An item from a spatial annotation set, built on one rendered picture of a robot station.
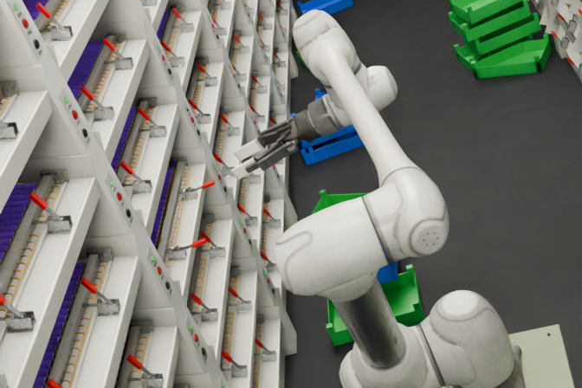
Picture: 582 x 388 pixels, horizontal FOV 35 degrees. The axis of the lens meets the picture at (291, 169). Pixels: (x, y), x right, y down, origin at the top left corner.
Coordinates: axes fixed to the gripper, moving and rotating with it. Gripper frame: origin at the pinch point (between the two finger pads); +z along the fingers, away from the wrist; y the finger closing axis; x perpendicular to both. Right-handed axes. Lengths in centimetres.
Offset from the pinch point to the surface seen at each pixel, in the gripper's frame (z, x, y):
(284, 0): 35, -65, 310
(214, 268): 27.8, -26.7, 6.5
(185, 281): 20.8, -9.1, -23.8
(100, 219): 17.8, 22.0, -39.7
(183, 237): 22.8, -7.6, -6.3
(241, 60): 28, -27, 145
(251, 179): 32, -45, 81
